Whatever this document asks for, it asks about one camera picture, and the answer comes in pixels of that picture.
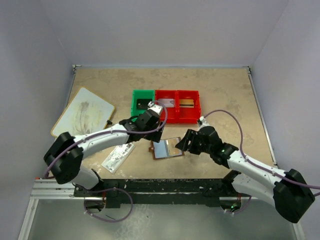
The silver card in bin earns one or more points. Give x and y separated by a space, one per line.
167 102

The red plastic bin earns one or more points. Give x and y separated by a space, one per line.
188 115
171 112

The brown leather card holder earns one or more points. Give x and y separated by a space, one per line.
159 150

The gold card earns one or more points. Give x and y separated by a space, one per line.
172 151
186 103

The aluminium frame rail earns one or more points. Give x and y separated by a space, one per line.
49 189

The grey chip card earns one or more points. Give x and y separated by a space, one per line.
142 103

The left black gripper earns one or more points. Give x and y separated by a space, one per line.
157 131

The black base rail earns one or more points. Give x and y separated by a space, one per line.
198 191

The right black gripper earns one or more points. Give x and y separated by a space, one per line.
192 141

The red right plastic bin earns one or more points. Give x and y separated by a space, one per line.
188 115

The green plastic bin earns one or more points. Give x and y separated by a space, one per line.
140 93

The gold card in bin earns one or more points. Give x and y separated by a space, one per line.
186 103

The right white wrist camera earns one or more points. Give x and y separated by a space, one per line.
202 122

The red middle plastic bin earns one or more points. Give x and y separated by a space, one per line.
171 112

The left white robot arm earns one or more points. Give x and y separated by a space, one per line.
64 158

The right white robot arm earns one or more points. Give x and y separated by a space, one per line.
284 190

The clear plastic packet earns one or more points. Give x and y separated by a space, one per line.
117 156

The white board yellow rim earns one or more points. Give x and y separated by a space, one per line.
86 113

